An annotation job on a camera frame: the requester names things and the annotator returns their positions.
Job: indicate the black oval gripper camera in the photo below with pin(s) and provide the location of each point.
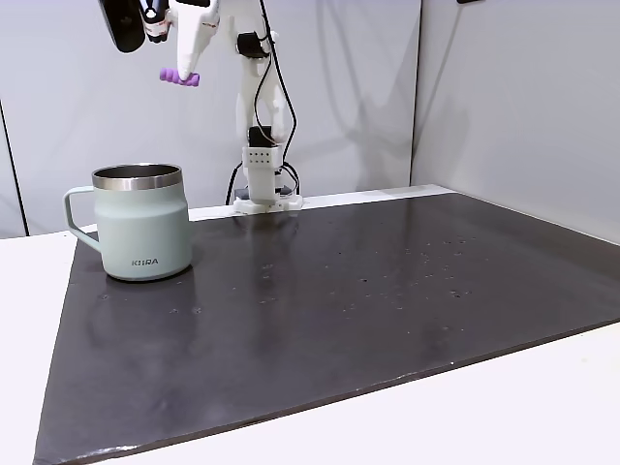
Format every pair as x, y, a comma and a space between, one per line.
123, 24

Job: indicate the sage green steel mug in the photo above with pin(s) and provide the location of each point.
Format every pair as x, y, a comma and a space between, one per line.
145, 227

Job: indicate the purple ribbed pen grip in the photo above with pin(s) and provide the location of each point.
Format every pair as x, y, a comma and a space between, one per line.
169, 75

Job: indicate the black table mat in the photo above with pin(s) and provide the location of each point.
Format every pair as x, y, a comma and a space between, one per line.
315, 315

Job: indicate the black wall fixture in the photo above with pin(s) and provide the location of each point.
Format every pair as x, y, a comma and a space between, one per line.
471, 1

